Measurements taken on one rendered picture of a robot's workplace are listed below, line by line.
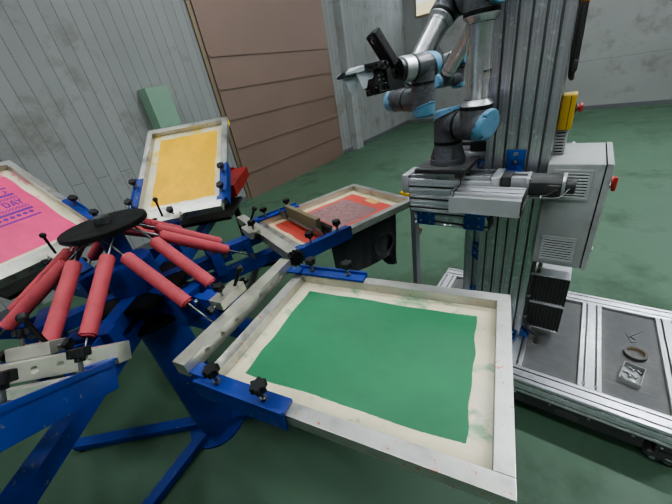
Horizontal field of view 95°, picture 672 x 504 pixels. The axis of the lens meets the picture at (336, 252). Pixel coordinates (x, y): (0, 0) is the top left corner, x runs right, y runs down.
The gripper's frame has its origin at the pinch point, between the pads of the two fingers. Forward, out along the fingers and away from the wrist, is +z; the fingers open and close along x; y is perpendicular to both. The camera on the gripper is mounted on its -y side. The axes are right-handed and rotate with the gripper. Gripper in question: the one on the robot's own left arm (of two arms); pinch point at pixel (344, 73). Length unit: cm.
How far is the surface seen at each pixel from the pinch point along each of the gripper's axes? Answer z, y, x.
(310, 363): 39, 74, -13
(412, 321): 5, 75, -18
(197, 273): 59, 53, 41
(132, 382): 133, 147, 153
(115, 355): 83, 53, 2
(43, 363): 99, 50, 10
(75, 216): 110, 26, 145
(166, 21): -21, -164, 445
